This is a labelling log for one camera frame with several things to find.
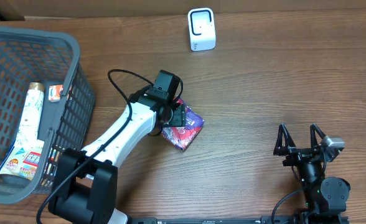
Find red purple pad pack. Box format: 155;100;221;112
161;99;205;151

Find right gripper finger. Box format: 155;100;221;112
310;123;326;148
273;123;296;156

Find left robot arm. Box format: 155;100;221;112
36;70;185;224

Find white tube gold cap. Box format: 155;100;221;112
15;82;45;149

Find yellow snack bag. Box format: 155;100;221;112
0;139;44;180

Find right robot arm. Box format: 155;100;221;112
270;123;351;223

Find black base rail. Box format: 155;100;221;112
127;216;350;224

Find orange Kleenex tissue pack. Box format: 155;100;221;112
48;85;63;103

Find grey plastic basket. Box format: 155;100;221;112
0;27;95;204

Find white barcode scanner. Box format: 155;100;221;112
187;7;216;52

